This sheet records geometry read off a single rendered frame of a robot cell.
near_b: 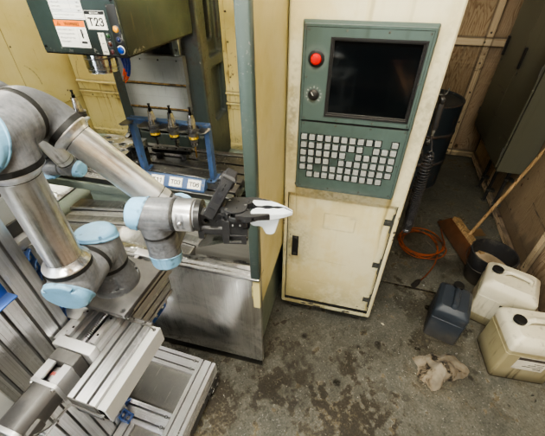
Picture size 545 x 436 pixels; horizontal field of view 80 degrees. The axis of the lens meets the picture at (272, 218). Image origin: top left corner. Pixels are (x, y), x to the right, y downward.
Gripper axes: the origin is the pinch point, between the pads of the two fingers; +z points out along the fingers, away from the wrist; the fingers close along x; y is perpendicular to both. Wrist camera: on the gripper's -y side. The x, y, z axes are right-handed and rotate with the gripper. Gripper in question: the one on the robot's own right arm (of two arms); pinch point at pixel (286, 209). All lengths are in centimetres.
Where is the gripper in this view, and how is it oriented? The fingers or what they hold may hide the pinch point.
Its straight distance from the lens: 70.2
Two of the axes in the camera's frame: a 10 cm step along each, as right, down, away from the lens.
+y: -0.1, 8.6, 5.1
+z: 10.0, 0.3, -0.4
